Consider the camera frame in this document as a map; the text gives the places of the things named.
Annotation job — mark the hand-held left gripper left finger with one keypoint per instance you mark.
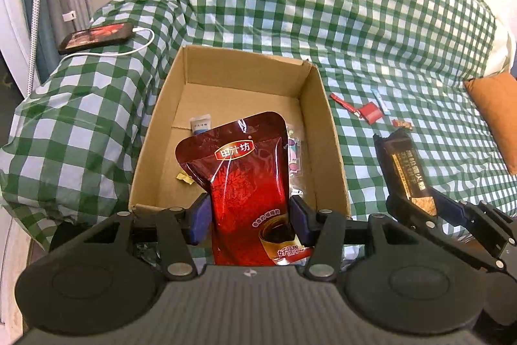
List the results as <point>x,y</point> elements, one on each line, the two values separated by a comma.
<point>200,221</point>

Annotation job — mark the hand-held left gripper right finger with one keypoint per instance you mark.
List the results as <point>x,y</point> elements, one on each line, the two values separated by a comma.
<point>299,223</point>

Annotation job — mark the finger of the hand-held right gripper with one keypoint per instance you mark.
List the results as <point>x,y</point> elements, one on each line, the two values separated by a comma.
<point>412,215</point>
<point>448,207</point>

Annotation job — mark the dark chocolate bar packet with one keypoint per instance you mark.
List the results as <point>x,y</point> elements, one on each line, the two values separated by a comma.
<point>408,171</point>

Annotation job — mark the yellow candy packet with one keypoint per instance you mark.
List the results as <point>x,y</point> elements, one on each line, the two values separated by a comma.
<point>185,178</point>

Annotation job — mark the red drink pouch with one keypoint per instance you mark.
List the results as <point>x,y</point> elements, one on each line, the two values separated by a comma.
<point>242,175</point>

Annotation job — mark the clear bag of pink candy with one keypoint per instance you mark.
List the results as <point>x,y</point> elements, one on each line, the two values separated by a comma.
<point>295,155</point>

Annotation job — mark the white blue sachet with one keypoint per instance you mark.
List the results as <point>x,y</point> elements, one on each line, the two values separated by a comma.
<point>200,124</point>

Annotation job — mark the brown cardboard box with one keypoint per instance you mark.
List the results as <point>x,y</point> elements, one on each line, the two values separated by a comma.
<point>234,94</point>

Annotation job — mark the small red-brown candy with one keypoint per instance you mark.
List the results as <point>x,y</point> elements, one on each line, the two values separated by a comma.
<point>402,123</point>

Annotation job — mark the orange cushion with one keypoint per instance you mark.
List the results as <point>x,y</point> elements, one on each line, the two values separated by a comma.
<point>494,110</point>

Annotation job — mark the small red square packet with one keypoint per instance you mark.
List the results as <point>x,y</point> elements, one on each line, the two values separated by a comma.
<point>370,113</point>

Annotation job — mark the light blue stick packet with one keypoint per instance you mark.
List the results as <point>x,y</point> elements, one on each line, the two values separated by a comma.
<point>379,100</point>

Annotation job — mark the red stick packet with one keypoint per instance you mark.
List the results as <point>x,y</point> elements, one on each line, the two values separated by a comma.
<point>342,102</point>

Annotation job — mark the black smartphone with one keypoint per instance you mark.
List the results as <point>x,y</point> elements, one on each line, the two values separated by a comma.
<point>97,37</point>

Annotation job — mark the small white tag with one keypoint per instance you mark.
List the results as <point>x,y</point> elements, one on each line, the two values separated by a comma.
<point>69,15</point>

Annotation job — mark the white door panel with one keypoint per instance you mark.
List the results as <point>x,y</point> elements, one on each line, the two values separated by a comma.
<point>12,5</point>

